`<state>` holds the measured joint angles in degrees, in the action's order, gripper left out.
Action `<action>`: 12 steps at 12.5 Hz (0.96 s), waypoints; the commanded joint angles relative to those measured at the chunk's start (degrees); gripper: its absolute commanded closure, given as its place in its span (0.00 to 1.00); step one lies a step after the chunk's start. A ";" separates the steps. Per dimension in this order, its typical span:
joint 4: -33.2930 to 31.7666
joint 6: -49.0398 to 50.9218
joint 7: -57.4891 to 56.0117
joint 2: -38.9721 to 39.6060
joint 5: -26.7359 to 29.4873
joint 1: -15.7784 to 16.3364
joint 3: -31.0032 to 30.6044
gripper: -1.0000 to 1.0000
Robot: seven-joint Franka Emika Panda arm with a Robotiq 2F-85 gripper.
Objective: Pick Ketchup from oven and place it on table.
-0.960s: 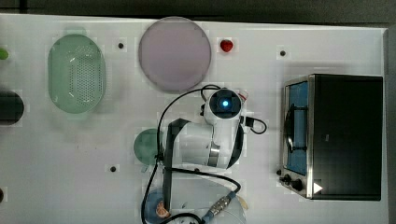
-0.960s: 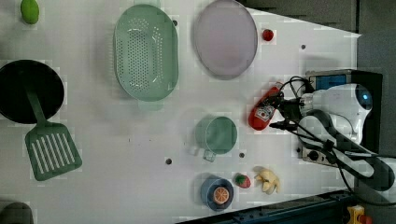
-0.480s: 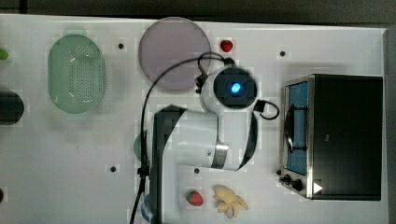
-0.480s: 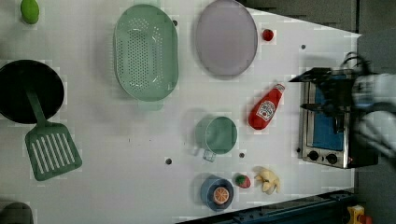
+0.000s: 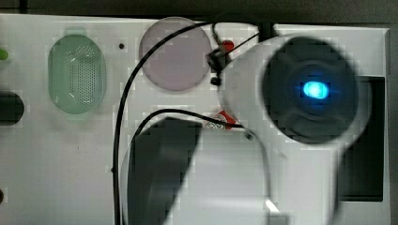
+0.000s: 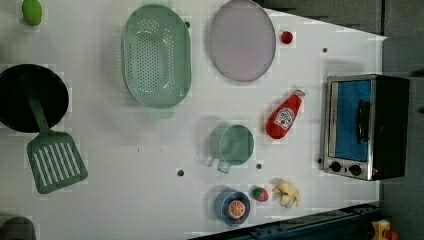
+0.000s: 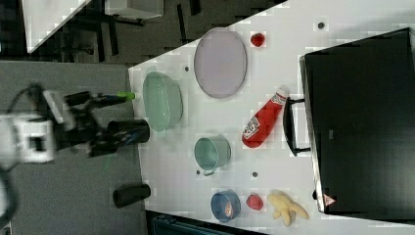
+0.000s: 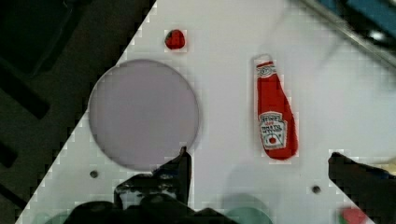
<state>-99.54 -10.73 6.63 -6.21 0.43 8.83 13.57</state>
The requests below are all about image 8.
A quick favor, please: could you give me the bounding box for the green plastic cup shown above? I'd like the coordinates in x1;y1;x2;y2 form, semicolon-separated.
225;206;274;224

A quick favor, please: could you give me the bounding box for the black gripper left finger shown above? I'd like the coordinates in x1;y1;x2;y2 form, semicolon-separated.
114;147;191;210

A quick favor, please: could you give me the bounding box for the lilac round plate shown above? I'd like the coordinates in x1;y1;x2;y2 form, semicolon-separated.
89;59;200;171

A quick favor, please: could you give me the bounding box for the red plush ketchup bottle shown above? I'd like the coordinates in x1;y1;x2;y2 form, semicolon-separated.
253;54;298;161

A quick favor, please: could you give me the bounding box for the red green strawberry toy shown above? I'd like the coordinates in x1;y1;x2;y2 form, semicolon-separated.
338;208;368;224

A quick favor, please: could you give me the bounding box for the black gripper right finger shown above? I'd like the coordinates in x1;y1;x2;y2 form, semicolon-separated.
328;152;396;224

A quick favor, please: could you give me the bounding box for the small red strawberry toy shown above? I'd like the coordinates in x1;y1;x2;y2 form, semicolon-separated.
164;30;186;49

